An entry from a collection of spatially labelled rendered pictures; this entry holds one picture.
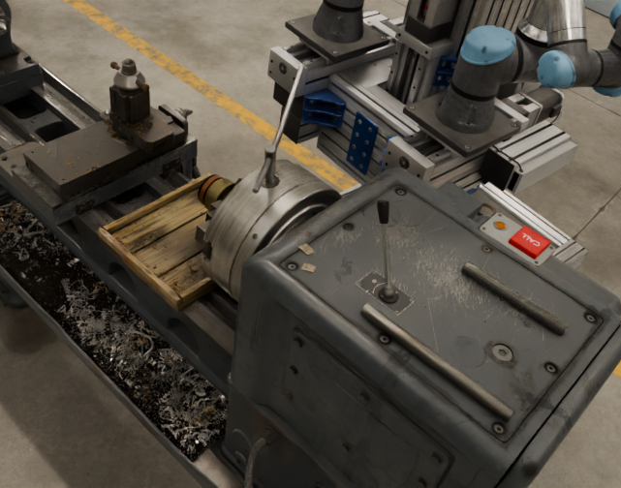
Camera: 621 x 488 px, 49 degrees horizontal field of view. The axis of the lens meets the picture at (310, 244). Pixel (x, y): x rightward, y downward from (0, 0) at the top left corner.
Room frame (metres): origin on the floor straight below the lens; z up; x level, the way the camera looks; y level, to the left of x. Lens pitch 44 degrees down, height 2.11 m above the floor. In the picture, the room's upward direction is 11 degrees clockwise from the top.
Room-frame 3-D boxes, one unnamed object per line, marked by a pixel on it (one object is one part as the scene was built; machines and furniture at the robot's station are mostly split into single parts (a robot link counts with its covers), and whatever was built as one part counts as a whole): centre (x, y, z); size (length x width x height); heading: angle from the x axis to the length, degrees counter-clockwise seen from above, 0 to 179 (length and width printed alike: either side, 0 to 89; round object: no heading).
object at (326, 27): (1.87, 0.04, 1.21); 0.15 x 0.15 x 0.10
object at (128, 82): (1.46, 0.53, 1.13); 0.08 x 0.08 x 0.03
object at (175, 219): (1.20, 0.29, 0.89); 0.36 x 0.30 x 0.04; 145
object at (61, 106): (1.42, 0.60, 0.77); 1.55 x 0.34 x 0.19; 55
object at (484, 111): (1.54, -0.32, 1.21); 0.15 x 0.15 x 0.10
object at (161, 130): (1.45, 0.51, 0.99); 0.20 x 0.10 x 0.05; 55
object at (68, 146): (1.42, 0.57, 0.95); 0.43 x 0.17 x 0.05; 145
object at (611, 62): (1.36, -0.55, 1.46); 0.11 x 0.08 x 0.11; 117
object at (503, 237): (1.00, -0.39, 1.23); 0.13 x 0.08 x 0.05; 55
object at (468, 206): (1.08, -0.27, 1.24); 0.09 x 0.08 x 0.03; 55
